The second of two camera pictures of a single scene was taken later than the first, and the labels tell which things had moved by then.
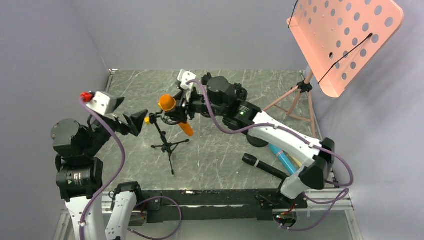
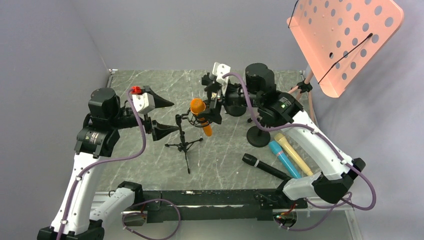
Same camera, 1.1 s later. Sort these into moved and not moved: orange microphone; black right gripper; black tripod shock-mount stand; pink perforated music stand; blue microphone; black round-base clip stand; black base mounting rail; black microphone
Moved: black tripod shock-mount stand; black right gripper; orange microphone
Not moved: black base mounting rail; blue microphone; black microphone; pink perforated music stand; black round-base clip stand
